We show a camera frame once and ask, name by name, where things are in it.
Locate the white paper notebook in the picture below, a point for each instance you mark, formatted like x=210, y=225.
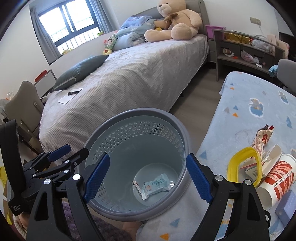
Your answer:
x=67, y=98

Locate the window with black frame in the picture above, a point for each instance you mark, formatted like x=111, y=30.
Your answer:
x=70, y=24

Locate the red white snack bag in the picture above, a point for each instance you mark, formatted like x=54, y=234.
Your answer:
x=261, y=139

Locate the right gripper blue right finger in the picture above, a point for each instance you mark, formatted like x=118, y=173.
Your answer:
x=198, y=175

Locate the grey bed with checked sheet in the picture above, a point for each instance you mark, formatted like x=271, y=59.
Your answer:
x=149, y=75

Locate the whiteboard with red clip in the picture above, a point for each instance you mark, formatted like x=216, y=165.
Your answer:
x=45, y=84

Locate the purple small box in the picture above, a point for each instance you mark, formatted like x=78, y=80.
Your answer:
x=286, y=207

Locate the light blue patterned blanket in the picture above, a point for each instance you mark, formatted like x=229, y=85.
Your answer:
x=247, y=104

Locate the large beige teddy bear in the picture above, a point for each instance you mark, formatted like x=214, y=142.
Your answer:
x=179, y=23

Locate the purple fuzzy rug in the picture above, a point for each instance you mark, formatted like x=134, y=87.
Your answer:
x=108, y=231

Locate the pink plastic bag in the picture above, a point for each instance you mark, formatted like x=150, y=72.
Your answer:
x=248, y=58

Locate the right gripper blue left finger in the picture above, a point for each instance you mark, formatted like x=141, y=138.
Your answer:
x=94, y=175

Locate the wall power socket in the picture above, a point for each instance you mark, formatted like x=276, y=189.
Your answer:
x=255, y=21

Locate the dark green pillow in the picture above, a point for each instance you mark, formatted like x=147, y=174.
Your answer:
x=79, y=72

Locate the grey wooden shelf desk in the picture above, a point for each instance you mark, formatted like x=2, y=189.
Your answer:
x=228, y=47

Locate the grey curtain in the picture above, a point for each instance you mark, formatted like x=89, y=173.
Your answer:
x=48, y=47

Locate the grey perforated trash bin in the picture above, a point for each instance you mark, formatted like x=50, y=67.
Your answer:
x=142, y=144

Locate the green white medicine box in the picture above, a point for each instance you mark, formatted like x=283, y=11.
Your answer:
x=269, y=159

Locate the red white paper cup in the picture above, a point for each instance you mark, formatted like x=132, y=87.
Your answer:
x=277, y=182

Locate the beige chair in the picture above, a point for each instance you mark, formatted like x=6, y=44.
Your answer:
x=26, y=108

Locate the small green plush doll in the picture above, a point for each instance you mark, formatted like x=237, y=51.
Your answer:
x=109, y=45

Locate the blue white snack wrapper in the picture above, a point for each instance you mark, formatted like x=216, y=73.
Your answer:
x=159, y=184

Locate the grey office chair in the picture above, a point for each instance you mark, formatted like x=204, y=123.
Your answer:
x=286, y=74

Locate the black marker pen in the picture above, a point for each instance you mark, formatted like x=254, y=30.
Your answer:
x=73, y=92

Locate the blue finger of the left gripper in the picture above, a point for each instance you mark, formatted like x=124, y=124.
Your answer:
x=59, y=153
x=76, y=159

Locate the light blue folded quilt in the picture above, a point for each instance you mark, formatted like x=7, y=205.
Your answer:
x=131, y=32

